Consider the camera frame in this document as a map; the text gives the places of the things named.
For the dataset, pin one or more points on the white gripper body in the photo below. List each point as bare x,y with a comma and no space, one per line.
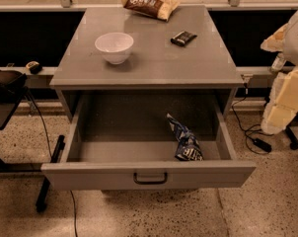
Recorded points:
297,40

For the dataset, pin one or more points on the blue chip bag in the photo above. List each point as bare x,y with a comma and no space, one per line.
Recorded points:
188,148

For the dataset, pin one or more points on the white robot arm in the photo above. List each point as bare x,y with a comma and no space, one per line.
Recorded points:
285,40

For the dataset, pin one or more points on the grey drawer cabinet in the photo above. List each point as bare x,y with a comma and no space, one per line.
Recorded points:
154,61

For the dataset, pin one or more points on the open grey top drawer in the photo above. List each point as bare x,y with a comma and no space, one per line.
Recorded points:
113,136

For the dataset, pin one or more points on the brown chip bag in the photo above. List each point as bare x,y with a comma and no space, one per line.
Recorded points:
158,9

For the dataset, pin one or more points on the small clear bottle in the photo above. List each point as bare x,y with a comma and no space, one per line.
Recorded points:
278,63

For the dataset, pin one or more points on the black stand leg right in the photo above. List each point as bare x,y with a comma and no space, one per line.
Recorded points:
293,139

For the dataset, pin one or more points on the small black snack packet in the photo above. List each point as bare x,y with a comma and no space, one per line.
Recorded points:
183,38

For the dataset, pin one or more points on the white bowl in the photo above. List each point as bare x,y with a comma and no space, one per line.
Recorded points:
114,48

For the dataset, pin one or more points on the small black yellow gadget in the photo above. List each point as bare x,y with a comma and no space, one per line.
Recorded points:
34,67

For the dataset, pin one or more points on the black side table stand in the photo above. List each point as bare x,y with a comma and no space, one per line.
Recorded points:
36,147

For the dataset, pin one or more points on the black device on side table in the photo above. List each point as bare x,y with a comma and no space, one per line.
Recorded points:
11,84

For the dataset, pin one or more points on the black power adapter with cable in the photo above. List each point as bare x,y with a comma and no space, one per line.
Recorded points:
251,134

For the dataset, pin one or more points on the black drawer handle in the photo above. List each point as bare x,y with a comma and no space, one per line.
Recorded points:
149,180

